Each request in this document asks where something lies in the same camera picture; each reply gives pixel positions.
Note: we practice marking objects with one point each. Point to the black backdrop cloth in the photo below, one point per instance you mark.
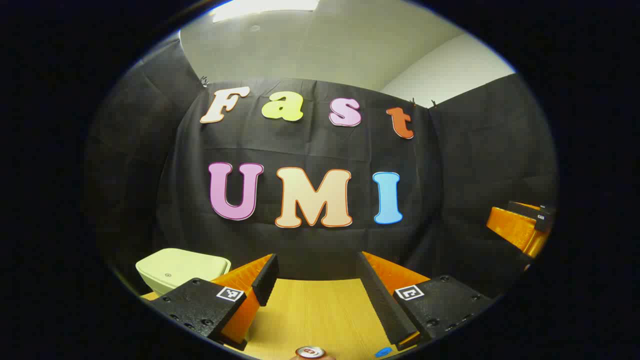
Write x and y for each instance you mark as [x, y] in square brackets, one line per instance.
[310, 150]

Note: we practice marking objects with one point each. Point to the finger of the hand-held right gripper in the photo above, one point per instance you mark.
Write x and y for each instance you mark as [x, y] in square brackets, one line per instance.
[517, 227]

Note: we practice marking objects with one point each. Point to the green desktop garbage bin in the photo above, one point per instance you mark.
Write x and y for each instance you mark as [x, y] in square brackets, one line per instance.
[175, 265]

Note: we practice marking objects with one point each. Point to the ceiling light panel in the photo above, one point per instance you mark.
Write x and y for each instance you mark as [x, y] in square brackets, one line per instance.
[265, 7]

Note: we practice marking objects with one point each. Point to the red pop can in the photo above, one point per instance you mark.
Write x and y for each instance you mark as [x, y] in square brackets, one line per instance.
[311, 353]

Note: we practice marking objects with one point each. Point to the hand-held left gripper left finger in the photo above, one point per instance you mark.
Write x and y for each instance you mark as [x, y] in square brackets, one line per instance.
[267, 280]

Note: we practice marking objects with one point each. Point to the wooden desktop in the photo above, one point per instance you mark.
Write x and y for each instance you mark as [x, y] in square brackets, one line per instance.
[320, 315]

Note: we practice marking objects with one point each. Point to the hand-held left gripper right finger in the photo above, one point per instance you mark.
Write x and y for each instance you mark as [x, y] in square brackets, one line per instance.
[385, 305]

